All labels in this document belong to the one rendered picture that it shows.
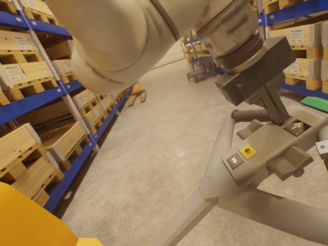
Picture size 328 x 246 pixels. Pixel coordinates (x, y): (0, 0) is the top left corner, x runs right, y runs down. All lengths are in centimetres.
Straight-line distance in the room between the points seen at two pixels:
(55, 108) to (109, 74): 309
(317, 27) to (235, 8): 211
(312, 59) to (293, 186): 140
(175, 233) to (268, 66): 41
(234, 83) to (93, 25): 23
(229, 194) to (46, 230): 94
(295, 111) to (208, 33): 25
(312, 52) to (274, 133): 205
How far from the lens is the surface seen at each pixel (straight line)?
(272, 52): 36
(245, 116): 53
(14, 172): 192
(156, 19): 28
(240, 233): 137
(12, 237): 106
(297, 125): 40
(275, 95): 40
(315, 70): 247
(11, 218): 108
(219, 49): 32
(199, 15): 30
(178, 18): 29
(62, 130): 315
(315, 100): 46
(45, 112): 346
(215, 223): 143
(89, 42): 22
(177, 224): 48
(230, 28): 31
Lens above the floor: 116
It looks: 24 degrees down
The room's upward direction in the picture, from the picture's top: 19 degrees counter-clockwise
